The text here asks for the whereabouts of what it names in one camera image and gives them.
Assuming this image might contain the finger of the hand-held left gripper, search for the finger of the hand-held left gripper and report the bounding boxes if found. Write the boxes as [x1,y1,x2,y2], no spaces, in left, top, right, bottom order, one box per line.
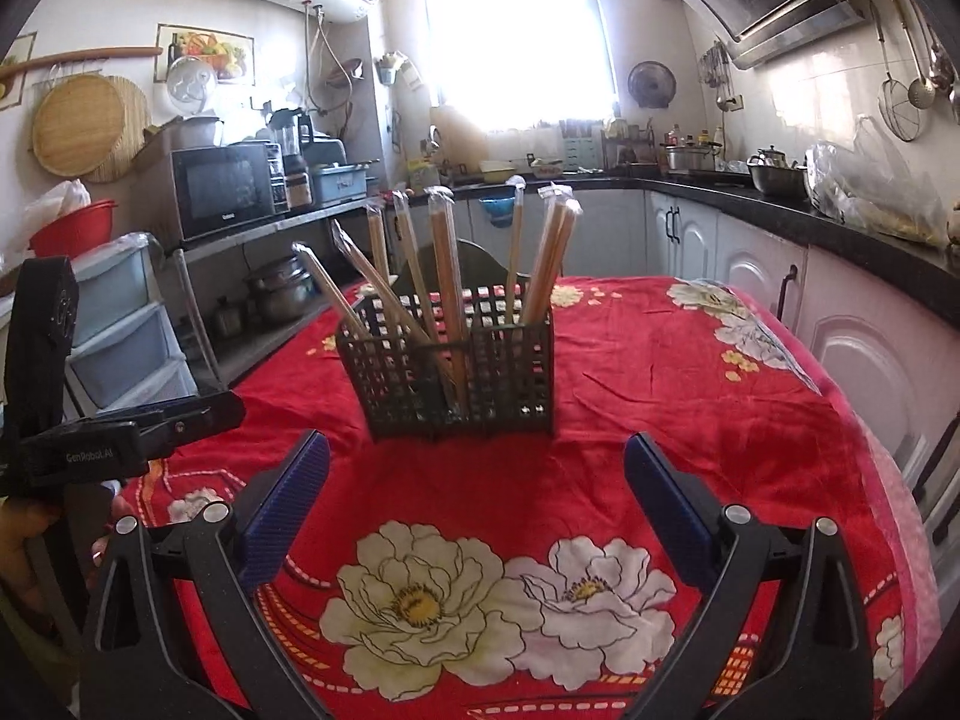
[174,388,247,442]

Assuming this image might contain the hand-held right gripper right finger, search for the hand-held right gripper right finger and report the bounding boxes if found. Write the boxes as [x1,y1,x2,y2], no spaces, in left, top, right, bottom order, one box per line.
[622,431,875,720]

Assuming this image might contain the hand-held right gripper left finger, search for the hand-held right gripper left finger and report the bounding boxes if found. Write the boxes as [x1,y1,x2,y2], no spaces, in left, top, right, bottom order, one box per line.
[79,429,331,720]

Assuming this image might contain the black plastic utensil basket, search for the black plastic utensil basket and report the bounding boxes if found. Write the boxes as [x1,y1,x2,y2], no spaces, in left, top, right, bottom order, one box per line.
[335,285,557,442]

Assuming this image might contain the bunch of chopstick packets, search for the bunch of chopstick packets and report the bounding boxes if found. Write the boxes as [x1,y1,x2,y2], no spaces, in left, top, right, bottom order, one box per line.
[291,175,584,421]

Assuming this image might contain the person's left hand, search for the person's left hand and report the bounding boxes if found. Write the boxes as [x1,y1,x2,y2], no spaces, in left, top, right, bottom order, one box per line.
[0,495,128,616]

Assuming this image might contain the red floral blanket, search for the red floral blanket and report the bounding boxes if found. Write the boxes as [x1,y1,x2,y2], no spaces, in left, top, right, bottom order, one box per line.
[112,275,912,720]

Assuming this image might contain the grey plastic drawer unit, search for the grey plastic drawer unit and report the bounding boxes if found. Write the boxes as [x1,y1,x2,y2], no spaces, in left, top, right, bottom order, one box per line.
[64,232,200,417]

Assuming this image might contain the stacked steel pots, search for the stacked steel pots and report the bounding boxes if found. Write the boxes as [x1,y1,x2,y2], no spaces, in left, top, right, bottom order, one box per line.
[244,255,316,325]

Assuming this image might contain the black microwave oven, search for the black microwave oven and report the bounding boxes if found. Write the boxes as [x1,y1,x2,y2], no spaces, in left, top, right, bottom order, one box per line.
[171,142,277,242]

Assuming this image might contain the metal shelf table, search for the metal shelf table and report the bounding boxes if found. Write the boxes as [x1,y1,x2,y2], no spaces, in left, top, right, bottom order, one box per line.
[161,195,391,391]

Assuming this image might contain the red plastic basin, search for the red plastic basin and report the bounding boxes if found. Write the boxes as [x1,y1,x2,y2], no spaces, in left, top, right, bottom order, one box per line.
[28,199,119,260]

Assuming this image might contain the pink table cover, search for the pink table cover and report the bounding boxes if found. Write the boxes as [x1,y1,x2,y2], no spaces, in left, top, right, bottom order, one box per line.
[750,307,946,691]

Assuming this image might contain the white plastic bag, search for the white plastic bag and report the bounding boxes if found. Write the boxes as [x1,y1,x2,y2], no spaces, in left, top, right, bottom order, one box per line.
[0,180,92,263]

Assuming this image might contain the white base cabinets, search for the white base cabinets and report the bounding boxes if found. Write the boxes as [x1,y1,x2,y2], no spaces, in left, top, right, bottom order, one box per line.
[390,184,960,511]

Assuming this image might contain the grey plastic bin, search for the grey plastic bin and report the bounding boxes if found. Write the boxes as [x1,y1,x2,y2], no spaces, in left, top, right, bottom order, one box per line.
[309,160,368,207]

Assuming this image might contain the cardboard box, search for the cardboard box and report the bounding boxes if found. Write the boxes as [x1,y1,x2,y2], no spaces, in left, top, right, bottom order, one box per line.
[131,126,177,172]

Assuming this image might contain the grey lidded container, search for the grey lidded container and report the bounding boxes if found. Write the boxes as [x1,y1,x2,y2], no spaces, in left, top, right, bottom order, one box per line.
[169,115,226,152]

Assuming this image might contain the black blender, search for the black blender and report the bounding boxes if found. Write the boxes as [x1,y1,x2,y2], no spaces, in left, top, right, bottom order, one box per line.
[266,106,316,212]

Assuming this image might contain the dark green chair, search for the dark green chair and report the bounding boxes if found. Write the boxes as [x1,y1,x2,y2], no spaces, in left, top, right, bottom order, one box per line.
[394,238,512,293]

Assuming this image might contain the black kitchen countertop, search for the black kitchen countertop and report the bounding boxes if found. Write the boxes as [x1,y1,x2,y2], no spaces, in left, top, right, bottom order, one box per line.
[442,172,960,316]

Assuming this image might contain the round bamboo board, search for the round bamboo board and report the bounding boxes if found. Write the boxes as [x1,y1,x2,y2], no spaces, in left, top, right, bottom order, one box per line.
[30,73,152,185]

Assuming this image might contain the white round fan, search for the white round fan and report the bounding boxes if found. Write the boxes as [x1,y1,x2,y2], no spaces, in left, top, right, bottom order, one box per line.
[165,56,220,107]

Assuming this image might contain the blue plastic basin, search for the blue plastic basin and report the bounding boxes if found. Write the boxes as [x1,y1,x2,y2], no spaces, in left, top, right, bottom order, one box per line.
[478,195,520,230]

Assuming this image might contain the lidded steel pot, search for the lidded steel pot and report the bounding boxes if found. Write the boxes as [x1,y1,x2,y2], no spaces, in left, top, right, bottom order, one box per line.
[748,146,809,200]

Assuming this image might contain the steel stockpot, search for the steel stockpot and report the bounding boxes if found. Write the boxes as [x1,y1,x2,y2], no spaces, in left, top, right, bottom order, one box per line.
[660,142,712,172]

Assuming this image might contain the grey countertop organizer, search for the grey countertop organizer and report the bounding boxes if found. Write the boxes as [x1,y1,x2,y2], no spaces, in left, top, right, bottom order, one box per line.
[561,118,605,171]

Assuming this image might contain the clear plastic bag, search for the clear plastic bag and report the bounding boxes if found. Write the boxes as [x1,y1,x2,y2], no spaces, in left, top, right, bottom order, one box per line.
[806,116,950,245]

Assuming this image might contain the wooden cutting board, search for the wooden cutting board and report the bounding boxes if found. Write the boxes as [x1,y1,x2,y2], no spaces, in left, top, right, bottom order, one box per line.
[429,105,488,164]

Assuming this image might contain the long wooden rolling pin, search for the long wooden rolling pin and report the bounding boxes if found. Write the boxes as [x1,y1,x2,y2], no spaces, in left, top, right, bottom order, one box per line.
[0,46,164,83]

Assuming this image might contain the small hanging kitchen tools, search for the small hanging kitchen tools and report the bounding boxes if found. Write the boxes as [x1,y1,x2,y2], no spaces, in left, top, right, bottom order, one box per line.
[697,41,734,112]

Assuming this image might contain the row of hanging steel ladles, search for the row of hanging steel ladles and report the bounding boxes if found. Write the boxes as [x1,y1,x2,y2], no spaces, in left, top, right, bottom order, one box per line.
[889,0,960,125]

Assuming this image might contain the kitchen window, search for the kitchen window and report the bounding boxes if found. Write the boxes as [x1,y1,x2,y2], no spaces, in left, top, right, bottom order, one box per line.
[416,0,620,132]

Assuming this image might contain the fruit wall picture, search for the fruit wall picture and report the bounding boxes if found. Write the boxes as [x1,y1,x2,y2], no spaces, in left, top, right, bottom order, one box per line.
[154,24,254,85]

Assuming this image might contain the lemon wall picture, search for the lemon wall picture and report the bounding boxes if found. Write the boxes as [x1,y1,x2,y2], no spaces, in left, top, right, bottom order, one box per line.
[0,31,38,112]

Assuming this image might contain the round dark wall disc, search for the round dark wall disc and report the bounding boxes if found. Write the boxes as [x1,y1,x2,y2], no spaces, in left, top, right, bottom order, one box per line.
[627,60,677,107]

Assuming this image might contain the wire mesh strainer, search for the wire mesh strainer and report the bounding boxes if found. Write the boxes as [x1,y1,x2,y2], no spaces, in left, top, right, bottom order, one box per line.
[870,0,925,142]

